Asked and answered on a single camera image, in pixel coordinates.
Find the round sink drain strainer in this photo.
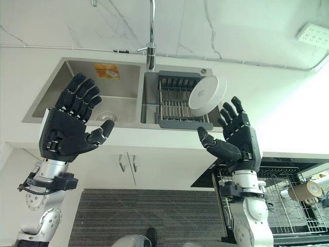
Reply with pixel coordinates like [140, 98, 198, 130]
[96, 112, 118, 122]

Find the brown tape roll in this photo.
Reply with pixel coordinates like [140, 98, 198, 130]
[287, 181, 323, 202]

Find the grey sink drain rack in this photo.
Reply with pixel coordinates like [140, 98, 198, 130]
[157, 70, 214, 130]

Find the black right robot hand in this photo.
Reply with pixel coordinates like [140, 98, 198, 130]
[197, 96, 263, 173]

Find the chrome kitchen faucet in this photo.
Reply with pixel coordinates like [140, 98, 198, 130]
[136, 0, 157, 70]

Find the silver robot body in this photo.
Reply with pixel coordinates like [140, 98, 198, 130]
[111, 227, 158, 247]

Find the white power strip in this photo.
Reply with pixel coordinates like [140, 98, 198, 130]
[296, 23, 329, 46]

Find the black dishwasher body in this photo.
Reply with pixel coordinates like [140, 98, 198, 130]
[190, 157, 329, 247]

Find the orange sticker label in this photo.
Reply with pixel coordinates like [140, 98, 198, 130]
[94, 63, 121, 80]

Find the white round plate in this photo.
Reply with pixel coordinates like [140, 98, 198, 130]
[188, 75, 228, 116]

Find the white cabinet door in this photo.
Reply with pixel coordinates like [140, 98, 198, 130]
[67, 151, 137, 190]
[126, 150, 222, 190]

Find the dark striped floor mat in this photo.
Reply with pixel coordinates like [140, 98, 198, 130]
[68, 188, 228, 247]

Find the wire dishwasher rack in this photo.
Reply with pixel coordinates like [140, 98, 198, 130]
[217, 166, 329, 237]

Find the stainless steel double sink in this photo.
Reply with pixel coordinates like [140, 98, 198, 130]
[22, 57, 227, 132]

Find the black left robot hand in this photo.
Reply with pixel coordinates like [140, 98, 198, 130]
[39, 72, 115, 163]

